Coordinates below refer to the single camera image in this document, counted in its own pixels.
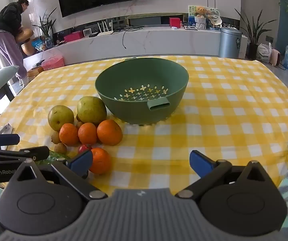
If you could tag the red box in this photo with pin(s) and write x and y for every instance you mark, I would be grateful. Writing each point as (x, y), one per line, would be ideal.
(175, 22)

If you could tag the small white object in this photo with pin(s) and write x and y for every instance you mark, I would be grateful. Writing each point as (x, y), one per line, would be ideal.
(6, 128)

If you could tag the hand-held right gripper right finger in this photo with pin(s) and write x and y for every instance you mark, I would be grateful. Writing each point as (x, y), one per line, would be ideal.
(200, 162)

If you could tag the yellow checkered tablecloth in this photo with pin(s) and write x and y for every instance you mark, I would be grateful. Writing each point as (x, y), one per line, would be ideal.
(221, 110)

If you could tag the large pink box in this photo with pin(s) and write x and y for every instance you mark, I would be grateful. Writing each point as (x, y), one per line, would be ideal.
(53, 63)

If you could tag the golden brown vase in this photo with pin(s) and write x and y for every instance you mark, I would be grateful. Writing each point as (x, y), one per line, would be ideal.
(28, 48)

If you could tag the leafy plant in vase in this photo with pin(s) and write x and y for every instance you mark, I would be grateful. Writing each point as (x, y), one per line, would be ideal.
(46, 26)

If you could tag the white desk clock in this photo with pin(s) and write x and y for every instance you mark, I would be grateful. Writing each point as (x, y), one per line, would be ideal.
(87, 32)

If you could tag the tall potted plant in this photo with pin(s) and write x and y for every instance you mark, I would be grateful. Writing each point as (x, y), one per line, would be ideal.
(254, 32)

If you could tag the green colander bowl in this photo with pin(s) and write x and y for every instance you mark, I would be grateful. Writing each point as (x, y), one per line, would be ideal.
(113, 93)

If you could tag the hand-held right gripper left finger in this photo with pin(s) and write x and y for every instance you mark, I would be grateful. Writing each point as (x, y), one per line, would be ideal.
(80, 160)

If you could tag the brown longan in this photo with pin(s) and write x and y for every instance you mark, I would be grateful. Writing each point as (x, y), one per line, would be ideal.
(60, 148)
(55, 137)
(79, 124)

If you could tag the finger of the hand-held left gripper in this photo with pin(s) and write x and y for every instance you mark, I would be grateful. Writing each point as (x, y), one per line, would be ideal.
(33, 153)
(3, 139)

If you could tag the green cucumber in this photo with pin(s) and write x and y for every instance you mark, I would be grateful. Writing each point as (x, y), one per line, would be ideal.
(56, 156)

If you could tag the white marble television console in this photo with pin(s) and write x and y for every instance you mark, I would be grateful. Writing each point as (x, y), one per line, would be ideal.
(159, 40)

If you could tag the red cherry tomato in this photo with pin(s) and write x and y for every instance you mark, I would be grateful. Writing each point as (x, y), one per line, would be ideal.
(85, 147)

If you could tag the teddy bear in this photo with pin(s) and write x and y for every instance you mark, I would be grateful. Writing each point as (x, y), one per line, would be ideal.
(200, 12)

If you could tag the round printed fan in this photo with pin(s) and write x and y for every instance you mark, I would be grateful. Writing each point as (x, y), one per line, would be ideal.
(214, 13)

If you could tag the white plastic bag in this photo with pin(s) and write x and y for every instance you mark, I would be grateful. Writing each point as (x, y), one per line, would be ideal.
(264, 52)

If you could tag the blue bag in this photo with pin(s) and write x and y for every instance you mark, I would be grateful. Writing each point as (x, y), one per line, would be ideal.
(40, 45)

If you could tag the wooden box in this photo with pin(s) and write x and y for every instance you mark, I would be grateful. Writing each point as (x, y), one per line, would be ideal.
(35, 71)

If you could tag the orange mandarin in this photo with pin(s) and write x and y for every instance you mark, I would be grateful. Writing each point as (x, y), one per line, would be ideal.
(87, 133)
(69, 134)
(100, 164)
(109, 132)

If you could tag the white router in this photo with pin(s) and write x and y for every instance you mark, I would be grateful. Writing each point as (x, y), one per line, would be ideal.
(105, 30)

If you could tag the pink heater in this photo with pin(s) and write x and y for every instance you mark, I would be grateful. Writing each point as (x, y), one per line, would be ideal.
(275, 56)

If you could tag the grey blue trash can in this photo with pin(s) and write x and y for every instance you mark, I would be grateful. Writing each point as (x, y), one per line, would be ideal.
(230, 42)

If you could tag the large green pear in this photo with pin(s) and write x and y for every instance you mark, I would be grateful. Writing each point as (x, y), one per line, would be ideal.
(91, 110)

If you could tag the small green pear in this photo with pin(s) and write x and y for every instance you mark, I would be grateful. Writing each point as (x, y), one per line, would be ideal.
(60, 117)

